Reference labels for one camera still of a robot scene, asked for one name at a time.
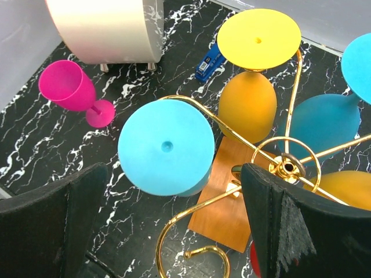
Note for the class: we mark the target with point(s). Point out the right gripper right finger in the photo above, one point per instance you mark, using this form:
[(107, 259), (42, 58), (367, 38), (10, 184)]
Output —
[(297, 233)]

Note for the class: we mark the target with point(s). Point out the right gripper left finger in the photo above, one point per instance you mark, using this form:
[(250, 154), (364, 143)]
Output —
[(45, 232)]

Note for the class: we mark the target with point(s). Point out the red wine glass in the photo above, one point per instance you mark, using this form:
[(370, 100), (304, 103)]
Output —
[(254, 260)]

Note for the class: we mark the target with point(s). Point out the light blue wine glass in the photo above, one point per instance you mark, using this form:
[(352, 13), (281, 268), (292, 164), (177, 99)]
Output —
[(166, 148)]

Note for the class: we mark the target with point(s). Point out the pink wine glass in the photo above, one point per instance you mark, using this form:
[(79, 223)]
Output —
[(66, 84)]

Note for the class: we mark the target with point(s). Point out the wooden rack base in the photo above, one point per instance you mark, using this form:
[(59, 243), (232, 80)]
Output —
[(225, 221)]

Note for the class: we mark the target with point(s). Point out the yellow wine glass right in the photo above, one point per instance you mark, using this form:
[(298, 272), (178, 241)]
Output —
[(352, 187)]

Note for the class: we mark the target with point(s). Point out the yellow wine glass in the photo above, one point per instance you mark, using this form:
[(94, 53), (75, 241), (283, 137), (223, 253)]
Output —
[(352, 187), (255, 40)]

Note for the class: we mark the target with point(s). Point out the teal wine glass back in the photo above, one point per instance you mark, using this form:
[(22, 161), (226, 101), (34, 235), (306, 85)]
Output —
[(327, 120)]

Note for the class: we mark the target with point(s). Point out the yellow wine glass left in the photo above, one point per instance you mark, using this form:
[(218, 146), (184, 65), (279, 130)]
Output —
[(255, 40)]

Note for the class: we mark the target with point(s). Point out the blue stapler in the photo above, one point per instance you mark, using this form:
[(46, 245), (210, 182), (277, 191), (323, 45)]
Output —
[(211, 61)]

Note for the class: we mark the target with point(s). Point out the white cylindrical box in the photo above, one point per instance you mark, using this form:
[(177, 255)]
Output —
[(111, 32)]

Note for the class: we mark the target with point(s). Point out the gold wire glass rack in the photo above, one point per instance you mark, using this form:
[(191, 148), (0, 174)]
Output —
[(286, 168)]

